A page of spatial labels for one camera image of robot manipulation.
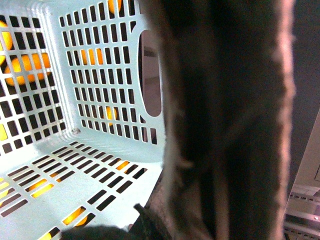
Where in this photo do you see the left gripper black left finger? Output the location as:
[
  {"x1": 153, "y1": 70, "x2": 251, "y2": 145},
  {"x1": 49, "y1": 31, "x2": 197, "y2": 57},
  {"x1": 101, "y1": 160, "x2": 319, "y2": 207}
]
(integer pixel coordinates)
[{"x1": 61, "y1": 225, "x2": 130, "y2": 240}]

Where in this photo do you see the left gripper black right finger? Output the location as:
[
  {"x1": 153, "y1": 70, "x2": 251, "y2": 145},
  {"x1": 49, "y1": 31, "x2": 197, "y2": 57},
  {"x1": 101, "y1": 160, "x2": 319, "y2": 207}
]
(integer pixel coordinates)
[{"x1": 140, "y1": 0, "x2": 295, "y2": 240}]

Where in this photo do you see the light blue plastic basket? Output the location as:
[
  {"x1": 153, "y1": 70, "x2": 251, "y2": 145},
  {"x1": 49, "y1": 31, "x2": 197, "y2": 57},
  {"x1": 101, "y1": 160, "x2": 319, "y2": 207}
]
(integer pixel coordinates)
[{"x1": 0, "y1": 0, "x2": 165, "y2": 240}]

